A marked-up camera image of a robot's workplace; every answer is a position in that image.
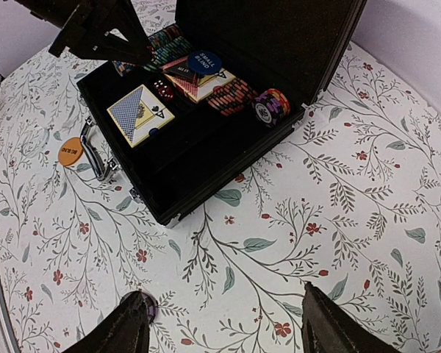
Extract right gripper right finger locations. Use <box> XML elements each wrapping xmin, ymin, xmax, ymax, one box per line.
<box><xmin>301</xmin><ymin>282</ymin><xmax>397</xmax><ymax>353</ymax></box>

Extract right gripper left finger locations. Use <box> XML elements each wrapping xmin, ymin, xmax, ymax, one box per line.
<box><xmin>65</xmin><ymin>290</ymin><xmax>151</xmax><ymax>353</ymax></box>

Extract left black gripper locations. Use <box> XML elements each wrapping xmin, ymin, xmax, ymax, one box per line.
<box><xmin>17</xmin><ymin>0</ymin><xmax>154</xmax><ymax>65</ymax></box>

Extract red dice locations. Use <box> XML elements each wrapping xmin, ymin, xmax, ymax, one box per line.
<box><xmin>153</xmin><ymin>79</ymin><xmax>174</xmax><ymax>101</ymax></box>

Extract blue playing card box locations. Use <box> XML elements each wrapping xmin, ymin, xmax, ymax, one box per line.
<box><xmin>107</xmin><ymin>85</ymin><xmax>175</xmax><ymax>148</ymax></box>

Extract orange dealer button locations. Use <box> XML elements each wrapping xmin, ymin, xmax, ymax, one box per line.
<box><xmin>58</xmin><ymin>137</ymin><xmax>84</xmax><ymax>167</ymax></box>

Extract black poker chip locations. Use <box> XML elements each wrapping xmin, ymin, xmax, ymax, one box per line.
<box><xmin>252</xmin><ymin>88</ymin><xmax>291</xmax><ymax>127</ymax></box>

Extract black poker case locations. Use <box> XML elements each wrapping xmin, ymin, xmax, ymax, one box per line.
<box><xmin>78</xmin><ymin>1</ymin><xmax>365</xmax><ymax>227</ymax></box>

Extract green chip stack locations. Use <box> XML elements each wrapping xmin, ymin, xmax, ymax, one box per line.
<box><xmin>143</xmin><ymin>36</ymin><xmax>195</xmax><ymax>72</ymax></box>

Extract blue orange chip stack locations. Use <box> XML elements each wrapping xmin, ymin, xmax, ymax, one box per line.
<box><xmin>112</xmin><ymin>24</ymin><xmax>181</xmax><ymax>76</ymax></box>

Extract black all in triangle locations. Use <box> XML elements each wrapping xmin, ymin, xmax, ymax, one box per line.
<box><xmin>162</xmin><ymin>60</ymin><xmax>196</xmax><ymax>82</ymax></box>

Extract blue small blind button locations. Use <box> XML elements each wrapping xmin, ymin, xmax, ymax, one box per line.
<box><xmin>187</xmin><ymin>50</ymin><xmax>222</xmax><ymax>75</ymax></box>

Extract card deck in case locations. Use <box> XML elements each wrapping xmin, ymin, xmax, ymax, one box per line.
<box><xmin>162</xmin><ymin>57</ymin><xmax>236</xmax><ymax>103</ymax></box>

